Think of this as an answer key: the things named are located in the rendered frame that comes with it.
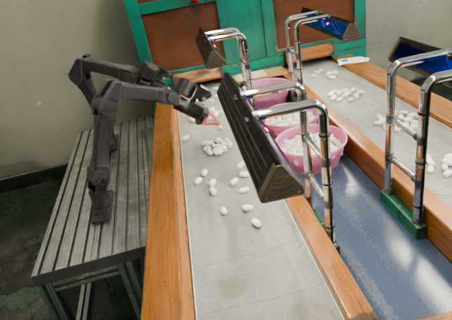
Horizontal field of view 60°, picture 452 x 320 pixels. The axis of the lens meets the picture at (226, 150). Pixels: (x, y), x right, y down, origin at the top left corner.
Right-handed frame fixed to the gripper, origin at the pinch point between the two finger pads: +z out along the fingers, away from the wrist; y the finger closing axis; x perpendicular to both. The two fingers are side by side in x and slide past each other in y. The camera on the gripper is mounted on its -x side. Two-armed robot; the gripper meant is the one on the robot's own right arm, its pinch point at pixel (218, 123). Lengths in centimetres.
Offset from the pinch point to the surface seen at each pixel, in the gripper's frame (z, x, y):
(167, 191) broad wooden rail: -14.0, 18.7, -37.8
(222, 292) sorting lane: -3, 13, -84
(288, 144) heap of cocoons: 23.6, -10.0, -18.0
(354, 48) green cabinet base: 74, -59, 80
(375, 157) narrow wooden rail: 39, -26, -45
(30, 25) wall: -110, 41, 154
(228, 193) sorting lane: 2.7, 7.8, -42.8
